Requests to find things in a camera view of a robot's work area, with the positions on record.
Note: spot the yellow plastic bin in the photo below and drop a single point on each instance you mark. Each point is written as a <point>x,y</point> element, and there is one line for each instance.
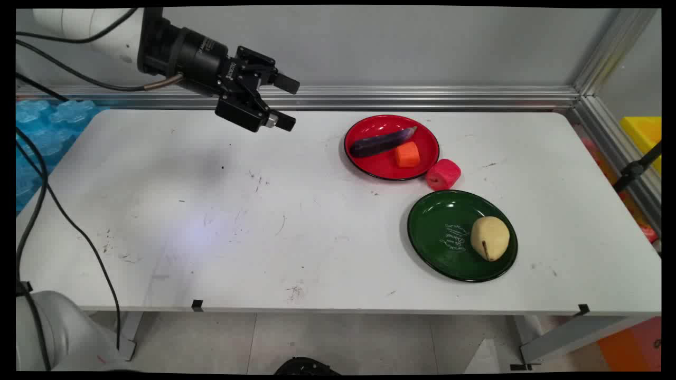
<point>647,134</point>

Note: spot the red plate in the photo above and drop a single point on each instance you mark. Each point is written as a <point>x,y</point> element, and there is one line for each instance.
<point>377,166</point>

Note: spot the side aluminium frame rail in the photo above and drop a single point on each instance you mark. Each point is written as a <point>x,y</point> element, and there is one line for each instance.
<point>615,150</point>

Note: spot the yellow toy pear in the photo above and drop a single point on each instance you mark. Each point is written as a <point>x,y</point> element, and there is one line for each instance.
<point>490,237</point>

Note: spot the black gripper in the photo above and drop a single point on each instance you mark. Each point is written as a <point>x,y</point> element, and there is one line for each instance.
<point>195,55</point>

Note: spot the upright aluminium frame post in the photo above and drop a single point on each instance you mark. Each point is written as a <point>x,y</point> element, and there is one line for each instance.
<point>612,50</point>

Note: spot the black stand clamp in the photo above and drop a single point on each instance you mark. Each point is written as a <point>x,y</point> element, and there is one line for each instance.
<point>634,170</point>

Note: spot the black object on floor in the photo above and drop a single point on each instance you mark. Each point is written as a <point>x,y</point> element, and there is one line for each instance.
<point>306,367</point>

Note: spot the orange toy carrot piece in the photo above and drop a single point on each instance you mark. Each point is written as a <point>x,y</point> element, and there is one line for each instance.
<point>407,154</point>

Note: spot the pink red toy block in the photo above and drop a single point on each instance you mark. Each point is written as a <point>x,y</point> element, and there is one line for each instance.
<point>443,174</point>

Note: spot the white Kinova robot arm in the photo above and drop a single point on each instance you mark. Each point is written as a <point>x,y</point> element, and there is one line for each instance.
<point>74,24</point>

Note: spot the orange box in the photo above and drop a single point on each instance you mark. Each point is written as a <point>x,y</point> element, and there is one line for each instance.
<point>634,345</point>

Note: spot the green plate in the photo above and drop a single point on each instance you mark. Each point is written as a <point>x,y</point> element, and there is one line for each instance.
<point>441,235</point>

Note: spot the white table leg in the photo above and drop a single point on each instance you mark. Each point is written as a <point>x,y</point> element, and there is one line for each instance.
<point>132,332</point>
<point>570,338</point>

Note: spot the purple toy eggplant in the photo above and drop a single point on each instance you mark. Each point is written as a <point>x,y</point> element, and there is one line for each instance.
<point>377,144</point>

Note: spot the horizontal aluminium frame rail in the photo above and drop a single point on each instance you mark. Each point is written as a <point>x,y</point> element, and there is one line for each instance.
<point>422,97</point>

